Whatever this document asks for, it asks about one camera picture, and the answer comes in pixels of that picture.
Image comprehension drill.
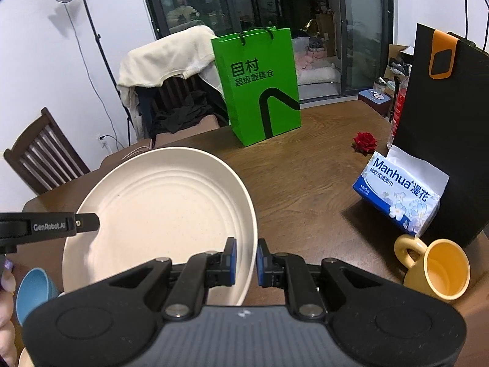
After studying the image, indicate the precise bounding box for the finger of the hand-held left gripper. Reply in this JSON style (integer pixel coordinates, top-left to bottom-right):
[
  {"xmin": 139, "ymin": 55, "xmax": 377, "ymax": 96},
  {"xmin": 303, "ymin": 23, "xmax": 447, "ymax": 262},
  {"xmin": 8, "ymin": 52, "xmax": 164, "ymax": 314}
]
[{"xmin": 74, "ymin": 213, "xmax": 101, "ymax": 234}]

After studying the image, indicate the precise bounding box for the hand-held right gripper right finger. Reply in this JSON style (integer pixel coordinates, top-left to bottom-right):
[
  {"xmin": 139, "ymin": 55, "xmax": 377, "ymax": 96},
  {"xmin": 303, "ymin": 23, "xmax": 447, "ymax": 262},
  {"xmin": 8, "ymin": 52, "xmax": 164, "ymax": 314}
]
[{"xmin": 257, "ymin": 239, "xmax": 383, "ymax": 319}]

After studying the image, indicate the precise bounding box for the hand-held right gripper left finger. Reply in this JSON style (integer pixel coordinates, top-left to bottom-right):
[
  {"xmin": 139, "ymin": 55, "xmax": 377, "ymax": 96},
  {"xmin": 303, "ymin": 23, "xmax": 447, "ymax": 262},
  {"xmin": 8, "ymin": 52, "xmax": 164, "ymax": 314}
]
[{"xmin": 109, "ymin": 238, "xmax": 237, "ymax": 320}]

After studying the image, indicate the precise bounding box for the blue bowl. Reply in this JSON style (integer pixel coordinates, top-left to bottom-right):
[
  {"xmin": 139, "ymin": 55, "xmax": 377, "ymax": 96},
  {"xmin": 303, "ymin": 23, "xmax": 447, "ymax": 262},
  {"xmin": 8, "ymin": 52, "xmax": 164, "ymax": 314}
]
[{"xmin": 15, "ymin": 268, "xmax": 60, "ymax": 327}]

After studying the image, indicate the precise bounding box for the person's left hand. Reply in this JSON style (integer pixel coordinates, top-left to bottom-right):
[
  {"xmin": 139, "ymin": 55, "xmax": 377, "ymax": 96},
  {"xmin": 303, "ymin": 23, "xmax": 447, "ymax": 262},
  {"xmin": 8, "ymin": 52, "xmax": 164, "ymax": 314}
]
[{"xmin": 0, "ymin": 258, "xmax": 18, "ymax": 367}]

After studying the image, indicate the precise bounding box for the dark wooden chair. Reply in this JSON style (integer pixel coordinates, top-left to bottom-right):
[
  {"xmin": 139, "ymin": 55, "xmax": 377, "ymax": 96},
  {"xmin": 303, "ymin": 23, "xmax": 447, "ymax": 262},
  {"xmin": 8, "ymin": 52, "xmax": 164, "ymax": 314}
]
[
  {"xmin": 3, "ymin": 107, "xmax": 91, "ymax": 195},
  {"xmin": 153, "ymin": 72, "xmax": 230, "ymax": 142}
]

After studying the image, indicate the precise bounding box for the dark clothing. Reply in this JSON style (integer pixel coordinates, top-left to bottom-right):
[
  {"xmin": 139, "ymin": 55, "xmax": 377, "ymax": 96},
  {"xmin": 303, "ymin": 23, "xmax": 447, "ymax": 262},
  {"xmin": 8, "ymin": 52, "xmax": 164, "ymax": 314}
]
[{"xmin": 138, "ymin": 84, "xmax": 230, "ymax": 142}]

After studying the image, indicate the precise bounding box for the blue white tissue pack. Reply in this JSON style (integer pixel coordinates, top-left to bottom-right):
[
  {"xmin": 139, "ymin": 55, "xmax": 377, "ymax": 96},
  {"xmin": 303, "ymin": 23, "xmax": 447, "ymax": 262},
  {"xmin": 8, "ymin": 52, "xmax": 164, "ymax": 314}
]
[{"xmin": 352, "ymin": 146, "xmax": 450, "ymax": 238}]

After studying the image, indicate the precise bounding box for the red rose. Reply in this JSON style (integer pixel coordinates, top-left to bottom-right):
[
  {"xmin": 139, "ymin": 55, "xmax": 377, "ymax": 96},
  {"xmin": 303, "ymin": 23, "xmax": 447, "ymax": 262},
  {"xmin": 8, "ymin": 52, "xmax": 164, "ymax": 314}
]
[{"xmin": 352, "ymin": 132, "xmax": 378, "ymax": 154}]

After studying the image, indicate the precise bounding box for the green paper bag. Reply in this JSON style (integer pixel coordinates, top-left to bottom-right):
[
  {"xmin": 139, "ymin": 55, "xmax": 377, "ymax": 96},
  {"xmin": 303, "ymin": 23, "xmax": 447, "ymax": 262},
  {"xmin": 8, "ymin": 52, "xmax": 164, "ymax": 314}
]
[{"xmin": 211, "ymin": 26, "xmax": 302, "ymax": 147}]

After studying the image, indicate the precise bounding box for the chair draped with clothes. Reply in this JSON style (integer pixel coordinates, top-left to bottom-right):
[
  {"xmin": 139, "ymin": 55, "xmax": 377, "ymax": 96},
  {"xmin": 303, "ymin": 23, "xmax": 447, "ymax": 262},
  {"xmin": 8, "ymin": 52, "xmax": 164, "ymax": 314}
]
[{"xmin": 116, "ymin": 25, "xmax": 226, "ymax": 142}]

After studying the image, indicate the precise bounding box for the yellow mug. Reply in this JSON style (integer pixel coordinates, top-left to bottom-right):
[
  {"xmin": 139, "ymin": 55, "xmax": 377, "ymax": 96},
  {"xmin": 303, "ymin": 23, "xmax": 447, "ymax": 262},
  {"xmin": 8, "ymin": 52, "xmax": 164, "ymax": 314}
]
[{"xmin": 393, "ymin": 234, "xmax": 471, "ymax": 301}]

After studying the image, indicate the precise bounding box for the pink bedding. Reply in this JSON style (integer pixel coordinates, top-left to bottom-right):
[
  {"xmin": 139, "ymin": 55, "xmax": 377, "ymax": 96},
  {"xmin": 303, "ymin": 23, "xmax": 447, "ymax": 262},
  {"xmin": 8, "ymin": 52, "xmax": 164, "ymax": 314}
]
[{"xmin": 292, "ymin": 36, "xmax": 342, "ymax": 87}]

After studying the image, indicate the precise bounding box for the white blue storage box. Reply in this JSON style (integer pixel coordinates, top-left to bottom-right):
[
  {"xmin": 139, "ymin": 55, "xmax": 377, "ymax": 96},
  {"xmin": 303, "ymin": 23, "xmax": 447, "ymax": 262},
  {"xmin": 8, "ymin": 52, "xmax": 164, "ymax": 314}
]
[{"xmin": 357, "ymin": 88, "xmax": 392, "ymax": 117}]

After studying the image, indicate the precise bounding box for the plastic bottle red label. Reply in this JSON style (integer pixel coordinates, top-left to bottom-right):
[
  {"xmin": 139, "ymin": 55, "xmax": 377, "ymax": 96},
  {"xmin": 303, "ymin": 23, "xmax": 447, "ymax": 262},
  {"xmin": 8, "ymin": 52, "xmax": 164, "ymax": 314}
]
[{"xmin": 387, "ymin": 76, "xmax": 411, "ymax": 150}]

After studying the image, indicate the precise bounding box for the black paper bag orange tag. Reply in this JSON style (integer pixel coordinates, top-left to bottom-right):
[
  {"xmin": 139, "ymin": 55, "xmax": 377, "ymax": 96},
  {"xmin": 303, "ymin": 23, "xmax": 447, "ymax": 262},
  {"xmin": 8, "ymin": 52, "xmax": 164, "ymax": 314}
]
[{"xmin": 392, "ymin": 0, "xmax": 489, "ymax": 249}]

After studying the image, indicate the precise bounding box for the cardboard box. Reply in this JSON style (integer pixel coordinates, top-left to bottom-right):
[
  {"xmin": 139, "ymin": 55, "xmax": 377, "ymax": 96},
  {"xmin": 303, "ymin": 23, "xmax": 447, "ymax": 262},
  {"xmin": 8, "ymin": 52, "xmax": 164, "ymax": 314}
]
[{"xmin": 384, "ymin": 44, "xmax": 415, "ymax": 81}]

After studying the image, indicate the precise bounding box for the black framed glass sliding door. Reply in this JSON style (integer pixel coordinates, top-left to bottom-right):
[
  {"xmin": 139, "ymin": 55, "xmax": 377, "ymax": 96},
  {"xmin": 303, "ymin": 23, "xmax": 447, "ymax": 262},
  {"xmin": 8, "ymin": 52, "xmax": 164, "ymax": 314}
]
[{"xmin": 138, "ymin": 0, "xmax": 394, "ymax": 104}]

